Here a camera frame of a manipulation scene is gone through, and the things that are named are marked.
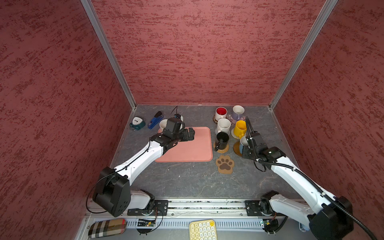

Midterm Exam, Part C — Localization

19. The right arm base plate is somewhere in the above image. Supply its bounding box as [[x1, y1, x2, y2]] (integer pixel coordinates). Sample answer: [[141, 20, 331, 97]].
[[245, 200, 285, 219]]

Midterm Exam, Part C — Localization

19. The aluminium rail frame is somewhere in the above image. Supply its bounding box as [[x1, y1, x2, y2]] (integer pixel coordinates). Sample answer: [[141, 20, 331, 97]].
[[117, 197, 314, 232]]

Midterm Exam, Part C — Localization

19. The plaid glasses case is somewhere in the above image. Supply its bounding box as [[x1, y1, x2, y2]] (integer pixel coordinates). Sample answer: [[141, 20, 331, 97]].
[[88, 219, 127, 239]]

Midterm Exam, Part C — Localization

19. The pink flower coaster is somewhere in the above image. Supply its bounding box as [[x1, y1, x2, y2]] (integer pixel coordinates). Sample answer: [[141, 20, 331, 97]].
[[227, 114, 246, 126]]

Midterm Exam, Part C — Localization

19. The yellow mug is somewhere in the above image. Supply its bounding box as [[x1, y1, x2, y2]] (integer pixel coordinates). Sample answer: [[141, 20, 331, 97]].
[[232, 120, 247, 139]]

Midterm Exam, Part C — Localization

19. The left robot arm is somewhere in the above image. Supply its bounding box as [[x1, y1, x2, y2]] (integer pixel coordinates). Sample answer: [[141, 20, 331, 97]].
[[92, 118, 196, 217]]

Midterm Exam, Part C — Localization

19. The yellow keypad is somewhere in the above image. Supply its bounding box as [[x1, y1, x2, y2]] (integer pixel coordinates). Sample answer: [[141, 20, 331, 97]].
[[189, 220, 218, 240]]

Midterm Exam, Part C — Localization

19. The lavender mug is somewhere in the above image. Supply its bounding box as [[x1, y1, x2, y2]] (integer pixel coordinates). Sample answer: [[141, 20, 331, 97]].
[[232, 105, 245, 121]]

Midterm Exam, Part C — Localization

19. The large round wooden coaster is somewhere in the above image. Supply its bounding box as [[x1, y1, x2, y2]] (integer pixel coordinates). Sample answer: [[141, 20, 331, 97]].
[[233, 141, 242, 157]]

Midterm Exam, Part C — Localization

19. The pink serving tray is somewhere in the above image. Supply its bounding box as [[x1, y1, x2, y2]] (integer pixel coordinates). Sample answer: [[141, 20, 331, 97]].
[[155, 127, 213, 163]]

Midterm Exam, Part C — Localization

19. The green tape measure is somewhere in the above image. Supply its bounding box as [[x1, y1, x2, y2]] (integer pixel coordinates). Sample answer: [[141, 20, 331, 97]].
[[129, 116, 146, 131]]

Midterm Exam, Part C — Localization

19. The blue stapler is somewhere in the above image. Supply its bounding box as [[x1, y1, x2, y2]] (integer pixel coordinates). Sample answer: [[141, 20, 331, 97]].
[[148, 111, 164, 130]]

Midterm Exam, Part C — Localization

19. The brown paw print coaster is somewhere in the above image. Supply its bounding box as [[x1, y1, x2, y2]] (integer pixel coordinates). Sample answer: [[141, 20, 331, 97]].
[[216, 155, 235, 175]]

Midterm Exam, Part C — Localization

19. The white speckled blue mug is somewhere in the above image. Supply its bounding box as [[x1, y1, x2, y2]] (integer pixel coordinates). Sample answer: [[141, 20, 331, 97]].
[[239, 136, 249, 155]]

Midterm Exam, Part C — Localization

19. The black mug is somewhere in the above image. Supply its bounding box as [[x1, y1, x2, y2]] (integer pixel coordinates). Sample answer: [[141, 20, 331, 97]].
[[214, 132, 229, 152]]

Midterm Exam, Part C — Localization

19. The woven rattan coaster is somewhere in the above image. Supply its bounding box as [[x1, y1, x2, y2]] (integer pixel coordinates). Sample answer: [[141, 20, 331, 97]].
[[213, 144, 230, 154]]

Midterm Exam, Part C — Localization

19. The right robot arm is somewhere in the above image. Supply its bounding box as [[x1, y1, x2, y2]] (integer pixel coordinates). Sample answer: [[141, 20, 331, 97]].
[[242, 132, 376, 240]]

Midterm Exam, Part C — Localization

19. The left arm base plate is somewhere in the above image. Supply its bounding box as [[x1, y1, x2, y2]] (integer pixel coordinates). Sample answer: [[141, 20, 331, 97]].
[[127, 200, 169, 217]]

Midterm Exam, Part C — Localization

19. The white mug red inside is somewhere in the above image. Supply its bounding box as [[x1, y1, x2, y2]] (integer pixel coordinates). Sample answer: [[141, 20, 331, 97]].
[[214, 107, 228, 122]]

